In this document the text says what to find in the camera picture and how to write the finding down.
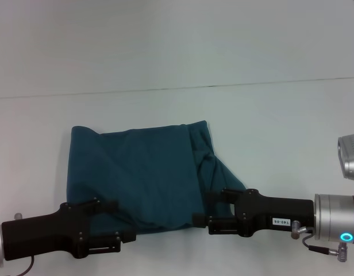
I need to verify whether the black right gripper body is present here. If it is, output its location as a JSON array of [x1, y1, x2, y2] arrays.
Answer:
[[233, 189, 315, 239]]

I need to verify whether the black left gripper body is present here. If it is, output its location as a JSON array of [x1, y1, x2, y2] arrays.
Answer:
[[1, 202, 95, 260]]

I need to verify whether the teal t-shirt with FREE print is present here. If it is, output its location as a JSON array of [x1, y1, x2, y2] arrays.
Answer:
[[66, 120, 248, 234]]

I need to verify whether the left gripper cable with plug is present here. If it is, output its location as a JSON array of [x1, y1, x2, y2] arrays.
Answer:
[[9, 212, 36, 276]]

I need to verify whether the gripper cable with plug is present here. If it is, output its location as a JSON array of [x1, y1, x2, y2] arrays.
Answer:
[[290, 220, 351, 263], [9, 212, 36, 276]]

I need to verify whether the right gripper cable with plug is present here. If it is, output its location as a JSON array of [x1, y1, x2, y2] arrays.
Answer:
[[290, 220, 351, 263]]

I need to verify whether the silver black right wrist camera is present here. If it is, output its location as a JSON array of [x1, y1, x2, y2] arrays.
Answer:
[[337, 133, 354, 181]]

